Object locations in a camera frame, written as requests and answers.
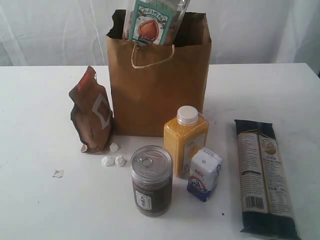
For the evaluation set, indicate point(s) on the white blue salt packet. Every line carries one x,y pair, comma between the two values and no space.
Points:
204,173

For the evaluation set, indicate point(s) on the yellow millet bottle white cap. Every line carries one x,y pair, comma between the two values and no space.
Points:
183,136

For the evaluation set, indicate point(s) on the spaghetti pasta package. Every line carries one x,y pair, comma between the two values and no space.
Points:
265,199

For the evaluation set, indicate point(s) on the brown orange snack pouch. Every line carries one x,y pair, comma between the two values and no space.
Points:
91,114

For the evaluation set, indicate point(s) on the clear nut jar gold lid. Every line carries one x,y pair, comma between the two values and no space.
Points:
153,21

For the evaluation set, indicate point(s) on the white crumpled ball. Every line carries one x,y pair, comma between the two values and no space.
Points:
120,161
107,161
113,147

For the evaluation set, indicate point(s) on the brown paper bag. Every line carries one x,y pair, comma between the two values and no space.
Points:
149,83

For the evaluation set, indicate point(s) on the dark grain can clear lid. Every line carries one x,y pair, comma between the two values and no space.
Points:
152,179

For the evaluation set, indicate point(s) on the white backdrop curtain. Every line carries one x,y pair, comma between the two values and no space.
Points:
72,32

